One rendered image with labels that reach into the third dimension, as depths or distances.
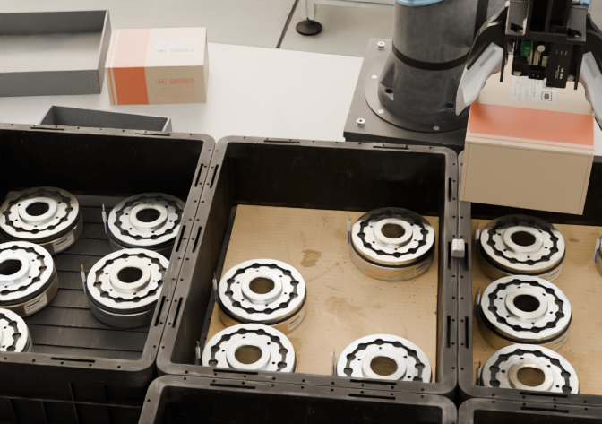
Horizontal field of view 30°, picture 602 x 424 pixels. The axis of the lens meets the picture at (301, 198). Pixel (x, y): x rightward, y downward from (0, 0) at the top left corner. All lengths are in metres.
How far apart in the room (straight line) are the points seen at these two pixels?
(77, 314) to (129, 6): 2.34
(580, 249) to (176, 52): 0.78
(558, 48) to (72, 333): 0.64
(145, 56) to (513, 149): 0.92
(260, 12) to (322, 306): 2.27
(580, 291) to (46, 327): 0.63
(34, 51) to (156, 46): 0.26
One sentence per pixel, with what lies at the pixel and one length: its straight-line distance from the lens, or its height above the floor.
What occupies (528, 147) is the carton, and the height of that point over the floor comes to 1.13.
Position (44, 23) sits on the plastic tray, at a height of 0.73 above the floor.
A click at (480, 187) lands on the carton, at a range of 1.12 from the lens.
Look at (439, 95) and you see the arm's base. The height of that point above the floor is 0.85.
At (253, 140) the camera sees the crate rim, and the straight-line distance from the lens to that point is 1.41.
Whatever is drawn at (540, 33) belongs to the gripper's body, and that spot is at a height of 1.25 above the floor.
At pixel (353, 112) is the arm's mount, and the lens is 1.67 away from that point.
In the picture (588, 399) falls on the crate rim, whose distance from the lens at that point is 1.13.
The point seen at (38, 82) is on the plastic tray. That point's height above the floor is 0.73.
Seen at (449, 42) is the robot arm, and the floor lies 0.93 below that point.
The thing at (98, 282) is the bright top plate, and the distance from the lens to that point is 1.34.
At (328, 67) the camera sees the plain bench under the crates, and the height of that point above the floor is 0.70.
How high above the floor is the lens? 1.77
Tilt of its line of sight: 39 degrees down
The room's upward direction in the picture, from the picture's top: 1 degrees counter-clockwise
